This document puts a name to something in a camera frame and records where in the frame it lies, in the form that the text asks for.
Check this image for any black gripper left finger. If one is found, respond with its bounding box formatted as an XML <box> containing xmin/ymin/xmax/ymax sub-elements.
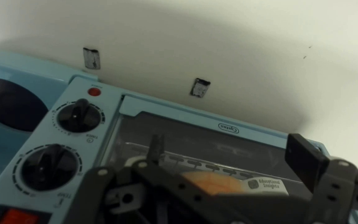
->
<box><xmin>65</xmin><ymin>132</ymin><xmax>202</xmax><ymax>224</ymax></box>

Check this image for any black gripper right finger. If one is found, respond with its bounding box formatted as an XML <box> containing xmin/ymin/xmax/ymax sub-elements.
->
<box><xmin>285</xmin><ymin>132</ymin><xmax>358</xmax><ymax>224</ymax></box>

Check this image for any glass oven door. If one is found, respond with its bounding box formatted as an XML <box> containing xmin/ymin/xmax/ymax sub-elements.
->
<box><xmin>100</xmin><ymin>93</ymin><xmax>331</xmax><ymax>224</ymax></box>

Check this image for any white door sticker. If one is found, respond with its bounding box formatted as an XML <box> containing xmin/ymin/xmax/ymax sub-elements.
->
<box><xmin>245</xmin><ymin>177</ymin><xmax>291</xmax><ymax>198</ymax></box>

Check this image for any black oven knob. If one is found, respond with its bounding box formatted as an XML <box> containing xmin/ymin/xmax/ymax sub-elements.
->
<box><xmin>20</xmin><ymin>143</ymin><xmax>81</xmax><ymax>193</ymax></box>
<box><xmin>57</xmin><ymin>97</ymin><xmax>106</xmax><ymax>135</ymax></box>

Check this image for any red oven indicator light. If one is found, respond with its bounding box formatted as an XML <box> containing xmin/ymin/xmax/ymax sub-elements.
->
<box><xmin>88</xmin><ymin>86</ymin><xmax>104</xmax><ymax>98</ymax></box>

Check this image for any light blue toaster oven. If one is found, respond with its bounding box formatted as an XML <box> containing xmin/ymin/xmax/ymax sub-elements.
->
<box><xmin>0</xmin><ymin>48</ymin><xmax>358</xmax><ymax>224</ymax></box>

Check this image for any small wall marker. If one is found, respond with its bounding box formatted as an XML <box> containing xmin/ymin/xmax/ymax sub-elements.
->
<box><xmin>188</xmin><ymin>76</ymin><xmax>213</xmax><ymax>99</ymax></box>
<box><xmin>83</xmin><ymin>46</ymin><xmax>104</xmax><ymax>71</ymax></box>

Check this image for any red oven switch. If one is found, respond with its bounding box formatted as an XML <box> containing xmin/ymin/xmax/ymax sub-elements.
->
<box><xmin>0</xmin><ymin>206</ymin><xmax>52</xmax><ymax>224</ymax></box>

